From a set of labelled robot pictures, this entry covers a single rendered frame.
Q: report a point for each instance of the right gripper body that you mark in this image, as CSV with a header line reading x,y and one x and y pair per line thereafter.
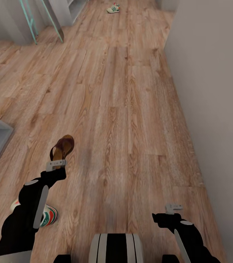
x,y
164,220

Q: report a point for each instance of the standing mirror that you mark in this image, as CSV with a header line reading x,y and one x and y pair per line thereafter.
x,y
52,16

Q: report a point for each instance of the gym shoe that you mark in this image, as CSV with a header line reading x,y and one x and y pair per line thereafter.
x,y
114,8
49,215

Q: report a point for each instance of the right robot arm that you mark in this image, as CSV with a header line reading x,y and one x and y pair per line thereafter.
x,y
186,234

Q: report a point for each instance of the sandal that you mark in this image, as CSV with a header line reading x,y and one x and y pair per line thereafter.
x,y
63,147

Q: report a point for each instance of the robot trunk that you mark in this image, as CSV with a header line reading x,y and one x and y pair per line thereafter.
x,y
116,248

